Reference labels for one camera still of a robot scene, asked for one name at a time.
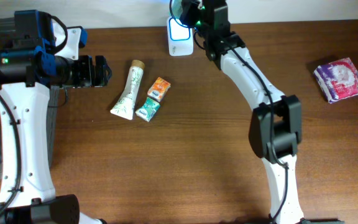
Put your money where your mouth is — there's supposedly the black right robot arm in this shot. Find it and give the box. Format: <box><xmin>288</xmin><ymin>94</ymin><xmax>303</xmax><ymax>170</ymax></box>
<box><xmin>170</xmin><ymin>0</ymin><xmax>304</xmax><ymax>223</ymax></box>

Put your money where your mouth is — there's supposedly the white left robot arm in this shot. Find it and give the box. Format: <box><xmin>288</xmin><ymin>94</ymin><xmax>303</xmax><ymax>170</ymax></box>
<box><xmin>0</xmin><ymin>10</ymin><xmax>112</xmax><ymax>223</ymax></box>

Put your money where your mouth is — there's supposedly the white tube with brown cap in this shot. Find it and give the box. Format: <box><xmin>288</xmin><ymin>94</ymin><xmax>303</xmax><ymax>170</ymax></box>
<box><xmin>110</xmin><ymin>60</ymin><xmax>145</xmax><ymax>120</ymax></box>

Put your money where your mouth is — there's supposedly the teal wet wipes pack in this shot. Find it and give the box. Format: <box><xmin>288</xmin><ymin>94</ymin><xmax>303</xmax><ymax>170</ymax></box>
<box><xmin>170</xmin><ymin>0</ymin><xmax>183</xmax><ymax>19</ymax></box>

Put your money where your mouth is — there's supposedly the pink purple tissue pack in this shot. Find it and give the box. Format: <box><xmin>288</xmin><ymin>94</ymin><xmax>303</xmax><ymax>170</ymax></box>
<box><xmin>313</xmin><ymin>57</ymin><xmax>358</xmax><ymax>103</ymax></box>

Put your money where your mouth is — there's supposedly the green small tissue pack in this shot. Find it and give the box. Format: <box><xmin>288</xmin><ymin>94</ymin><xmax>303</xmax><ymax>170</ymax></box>
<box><xmin>135</xmin><ymin>97</ymin><xmax>160</xmax><ymax>122</ymax></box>

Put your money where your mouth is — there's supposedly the orange small tissue pack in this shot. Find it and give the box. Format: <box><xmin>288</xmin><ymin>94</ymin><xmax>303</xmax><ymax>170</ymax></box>
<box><xmin>147</xmin><ymin>77</ymin><xmax>171</xmax><ymax>102</ymax></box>

